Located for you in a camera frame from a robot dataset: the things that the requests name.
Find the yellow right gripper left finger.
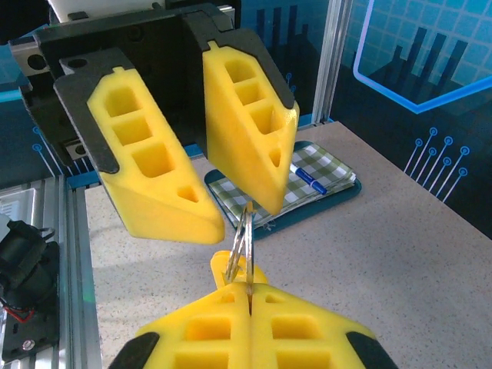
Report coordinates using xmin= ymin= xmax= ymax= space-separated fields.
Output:
xmin=107 ymin=282 xmax=253 ymax=369

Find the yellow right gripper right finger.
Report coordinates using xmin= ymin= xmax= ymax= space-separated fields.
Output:
xmin=250 ymin=283 xmax=399 ymax=369

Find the silver metal keyring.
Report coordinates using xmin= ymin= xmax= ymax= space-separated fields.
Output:
xmin=224 ymin=202 xmax=258 ymax=298

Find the blue and white marker pen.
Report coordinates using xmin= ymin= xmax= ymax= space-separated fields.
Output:
xmin=288 ymin=163 xmax=329 ymax=196

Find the green checkered cloth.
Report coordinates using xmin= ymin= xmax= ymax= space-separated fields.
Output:
xmin=208 ymin=142 xmax=357 ymax=228

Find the teal plastic tray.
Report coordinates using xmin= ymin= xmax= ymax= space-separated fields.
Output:
xmin=203 ymin=140 xmax=364 ymax=241

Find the aluminium table edge rail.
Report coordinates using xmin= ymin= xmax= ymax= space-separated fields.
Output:
xmin=0 ymin=175 xmax=93 ymax=369

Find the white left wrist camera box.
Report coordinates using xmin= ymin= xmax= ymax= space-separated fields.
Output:
xmin=46 ymin=0 xmax=91 ymax=21

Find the aluminium frame post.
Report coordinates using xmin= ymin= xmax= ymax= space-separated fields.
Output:
xmin=313 ymin=0 xmax=353 ymax=130

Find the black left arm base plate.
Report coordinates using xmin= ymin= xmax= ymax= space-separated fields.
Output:
xmin=0 ymin=303 xmax=62 ymax=364

